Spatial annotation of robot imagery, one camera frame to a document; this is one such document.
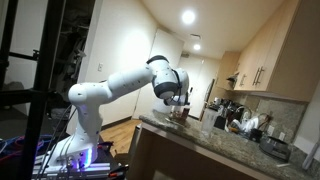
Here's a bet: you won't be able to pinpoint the clear plastic cup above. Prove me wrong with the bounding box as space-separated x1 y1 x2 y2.
201 108 219 133

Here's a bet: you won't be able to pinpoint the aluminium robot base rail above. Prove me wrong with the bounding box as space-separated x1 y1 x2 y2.
31 153 129 180

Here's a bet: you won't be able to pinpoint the clear jar with purple lid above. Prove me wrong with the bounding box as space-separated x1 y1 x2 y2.
170 106 187 121

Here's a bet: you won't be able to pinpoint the black metal frame post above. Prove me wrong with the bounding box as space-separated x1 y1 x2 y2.
16 0 66 180

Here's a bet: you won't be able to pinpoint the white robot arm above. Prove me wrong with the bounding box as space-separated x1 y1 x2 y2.
48 55 189 170

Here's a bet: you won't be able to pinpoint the white and orange bottle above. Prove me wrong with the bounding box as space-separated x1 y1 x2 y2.
181 105 191 120

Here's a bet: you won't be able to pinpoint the upper wooden kitchen cabinets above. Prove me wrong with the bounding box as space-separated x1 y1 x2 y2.
216 0 320 102

